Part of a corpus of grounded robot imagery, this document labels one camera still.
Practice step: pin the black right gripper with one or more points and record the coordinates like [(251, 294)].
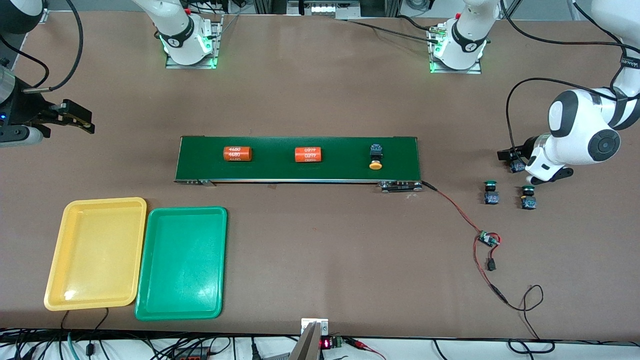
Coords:
[(30, 107)]

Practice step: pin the grey lit control box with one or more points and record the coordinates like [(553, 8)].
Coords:
[(325, 7)]

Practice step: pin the green belt conveyor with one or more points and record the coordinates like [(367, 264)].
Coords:
[(345, 157)]

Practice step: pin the red clip lead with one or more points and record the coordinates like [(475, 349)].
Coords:
[(357, 343)]

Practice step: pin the green plastic tray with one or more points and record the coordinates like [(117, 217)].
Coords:
[(180, 265)]

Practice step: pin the yellow cap push button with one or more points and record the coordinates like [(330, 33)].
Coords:
[(517, 167), (376, 151)]

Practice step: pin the red LED display module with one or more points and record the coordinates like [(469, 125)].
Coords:
[(325, 343)]

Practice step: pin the black inline switch with leads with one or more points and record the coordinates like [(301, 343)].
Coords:
[(491, 265)]

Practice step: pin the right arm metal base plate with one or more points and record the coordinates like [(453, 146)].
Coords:
[(218, 45)]

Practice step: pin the orange 4680 battery cylinder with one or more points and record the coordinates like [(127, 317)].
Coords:
[(237, 154), (308, 154)]

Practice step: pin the yellow plastic tray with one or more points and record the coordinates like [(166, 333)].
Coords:
[(95, 250)]

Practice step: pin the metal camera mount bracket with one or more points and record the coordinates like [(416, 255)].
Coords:
[(307, 345)]

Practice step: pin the small motor controller board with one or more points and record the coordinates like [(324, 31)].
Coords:
[(486, 239)]

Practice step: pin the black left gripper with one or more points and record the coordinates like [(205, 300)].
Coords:
[(526, 147)]

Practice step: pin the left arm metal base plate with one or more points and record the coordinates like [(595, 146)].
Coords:
[(472, 70)]

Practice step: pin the green cap push button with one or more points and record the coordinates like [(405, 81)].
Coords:
[(527, 202), (491, 198)]

